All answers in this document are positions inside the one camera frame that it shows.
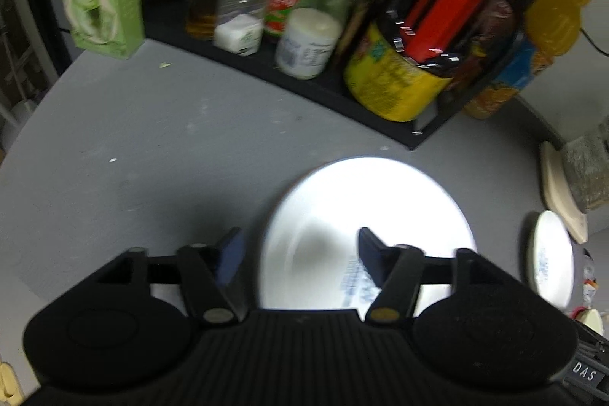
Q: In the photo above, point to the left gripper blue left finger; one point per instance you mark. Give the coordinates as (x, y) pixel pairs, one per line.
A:
(207, 271)

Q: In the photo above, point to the clear salt shaker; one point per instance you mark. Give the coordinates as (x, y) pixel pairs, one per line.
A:
(239, 26)

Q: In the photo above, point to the glass electric kettle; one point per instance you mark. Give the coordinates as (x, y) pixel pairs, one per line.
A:
(586, 162)

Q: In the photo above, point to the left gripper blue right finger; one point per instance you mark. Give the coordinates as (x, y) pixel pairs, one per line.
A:
(396, 271)

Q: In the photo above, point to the white cap milk bottle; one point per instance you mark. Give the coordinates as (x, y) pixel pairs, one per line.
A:
(312, 31)

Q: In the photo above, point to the cream kettle base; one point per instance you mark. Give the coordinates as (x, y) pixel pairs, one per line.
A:
(558, 196)

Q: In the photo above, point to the white plate blue print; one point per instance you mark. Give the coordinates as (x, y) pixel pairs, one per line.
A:
(309, 254)

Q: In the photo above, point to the orange juice bottle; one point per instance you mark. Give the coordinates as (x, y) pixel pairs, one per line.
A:
(551, 28)

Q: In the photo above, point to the plain white plate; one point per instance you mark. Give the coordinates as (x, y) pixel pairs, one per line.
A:
(549, 260)

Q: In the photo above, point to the soy sauce bottle yellow label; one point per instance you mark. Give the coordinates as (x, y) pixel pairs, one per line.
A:
(415, 50)

